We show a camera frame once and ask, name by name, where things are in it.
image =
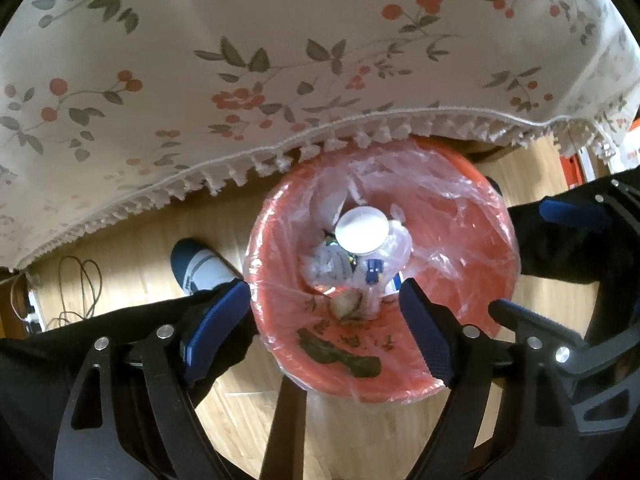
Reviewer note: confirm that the person's right foot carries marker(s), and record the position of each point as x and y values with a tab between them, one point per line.
494	186

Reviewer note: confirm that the orange and white package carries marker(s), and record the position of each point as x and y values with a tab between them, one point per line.
631	145

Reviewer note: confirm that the white round lid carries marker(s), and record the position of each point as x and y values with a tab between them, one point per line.
361	230

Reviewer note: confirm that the floral tablecloth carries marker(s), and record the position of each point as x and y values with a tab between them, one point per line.
200	60

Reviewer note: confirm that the dark green peel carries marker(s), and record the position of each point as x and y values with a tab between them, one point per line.
340	355

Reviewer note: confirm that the person's leg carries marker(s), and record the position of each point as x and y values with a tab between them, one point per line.
560	255
30	385

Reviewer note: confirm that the person's foot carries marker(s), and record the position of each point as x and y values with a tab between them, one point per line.
205	267
494	186

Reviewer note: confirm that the person's left leg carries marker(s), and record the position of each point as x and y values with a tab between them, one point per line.
30	385

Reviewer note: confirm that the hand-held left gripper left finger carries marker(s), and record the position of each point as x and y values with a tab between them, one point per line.
215	330

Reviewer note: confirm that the clear plastic bin liner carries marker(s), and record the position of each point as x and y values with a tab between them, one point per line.
450	220

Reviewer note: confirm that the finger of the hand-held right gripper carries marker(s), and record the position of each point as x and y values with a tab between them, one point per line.
570	212
530	320

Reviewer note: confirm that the blue and white packet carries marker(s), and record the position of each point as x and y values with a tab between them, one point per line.
375	272

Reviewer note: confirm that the white power strip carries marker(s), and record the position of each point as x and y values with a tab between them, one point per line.
34	321

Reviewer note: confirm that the red trash bin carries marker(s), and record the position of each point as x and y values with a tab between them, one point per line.
262	260

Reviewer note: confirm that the white plastic wrapper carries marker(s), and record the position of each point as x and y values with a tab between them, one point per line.
325	265

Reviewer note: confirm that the person's right leg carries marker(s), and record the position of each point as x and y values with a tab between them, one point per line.
560	255

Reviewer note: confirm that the person's left foot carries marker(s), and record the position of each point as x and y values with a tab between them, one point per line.
205	267

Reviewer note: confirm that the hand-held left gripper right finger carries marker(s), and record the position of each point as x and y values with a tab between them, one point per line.
425	330

